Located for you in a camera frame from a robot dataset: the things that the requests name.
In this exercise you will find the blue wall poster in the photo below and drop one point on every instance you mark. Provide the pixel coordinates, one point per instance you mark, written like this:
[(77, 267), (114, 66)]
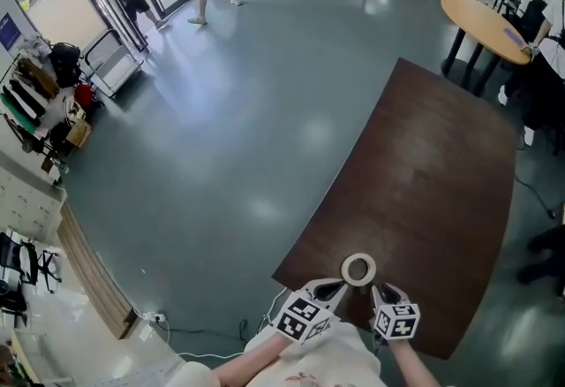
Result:
[(9, 32)]

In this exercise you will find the red bag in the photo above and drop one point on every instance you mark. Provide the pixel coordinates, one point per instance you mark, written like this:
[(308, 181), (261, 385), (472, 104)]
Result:
[(84, 97)]

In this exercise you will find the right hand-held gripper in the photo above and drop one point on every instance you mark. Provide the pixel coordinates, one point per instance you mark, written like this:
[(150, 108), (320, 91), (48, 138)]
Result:
[(397, 321)]

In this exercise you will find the wooden slat panel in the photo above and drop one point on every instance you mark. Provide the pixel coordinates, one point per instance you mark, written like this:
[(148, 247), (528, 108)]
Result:
[(95, 275)]

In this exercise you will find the beige roll of tape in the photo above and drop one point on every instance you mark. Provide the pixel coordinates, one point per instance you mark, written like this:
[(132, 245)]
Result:
[(348, 277)]

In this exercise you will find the round light wooden table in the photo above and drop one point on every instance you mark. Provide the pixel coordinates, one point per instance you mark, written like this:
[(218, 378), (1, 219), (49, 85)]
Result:
[(481, 25)]

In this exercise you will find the black backpack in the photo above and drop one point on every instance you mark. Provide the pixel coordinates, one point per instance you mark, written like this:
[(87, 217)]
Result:
[(65, 62)]

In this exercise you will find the white power strip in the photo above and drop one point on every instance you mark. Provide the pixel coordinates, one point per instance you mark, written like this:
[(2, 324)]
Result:
[(153, 316)]

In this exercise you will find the white locker cabinet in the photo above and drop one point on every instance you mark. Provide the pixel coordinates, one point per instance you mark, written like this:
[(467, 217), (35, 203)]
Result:
[(26, 199)]

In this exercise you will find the storage rack with bags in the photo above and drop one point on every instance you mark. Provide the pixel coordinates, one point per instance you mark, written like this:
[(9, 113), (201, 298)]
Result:
[(26, 98)]

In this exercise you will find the brown cardboard box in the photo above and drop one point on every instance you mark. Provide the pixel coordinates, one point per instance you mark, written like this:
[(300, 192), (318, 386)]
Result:
[(79, 133)]

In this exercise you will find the person's left forearm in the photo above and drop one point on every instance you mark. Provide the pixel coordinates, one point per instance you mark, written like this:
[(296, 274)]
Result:
[(251, 365)]

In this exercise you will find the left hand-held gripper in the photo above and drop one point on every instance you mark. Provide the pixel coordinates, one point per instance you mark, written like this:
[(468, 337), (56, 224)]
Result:
[(304, 316)]

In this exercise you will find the white platform trolley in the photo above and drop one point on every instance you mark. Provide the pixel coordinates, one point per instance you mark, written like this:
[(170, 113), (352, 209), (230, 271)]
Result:
[(115, 69)]

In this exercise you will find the person's white floral clothing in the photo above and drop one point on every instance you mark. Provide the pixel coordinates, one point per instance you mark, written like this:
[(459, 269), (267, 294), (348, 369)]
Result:
[(326, 358)]

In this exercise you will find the black folding chair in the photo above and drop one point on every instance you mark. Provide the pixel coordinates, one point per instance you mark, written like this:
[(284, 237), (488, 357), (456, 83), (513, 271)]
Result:
[(20, 259)]

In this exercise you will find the person's right forearm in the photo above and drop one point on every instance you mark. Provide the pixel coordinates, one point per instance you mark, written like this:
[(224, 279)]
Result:
[(417, 365)]

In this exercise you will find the purple strip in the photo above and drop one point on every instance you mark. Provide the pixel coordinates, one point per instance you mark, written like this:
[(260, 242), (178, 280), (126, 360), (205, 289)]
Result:
[(514, 36)]

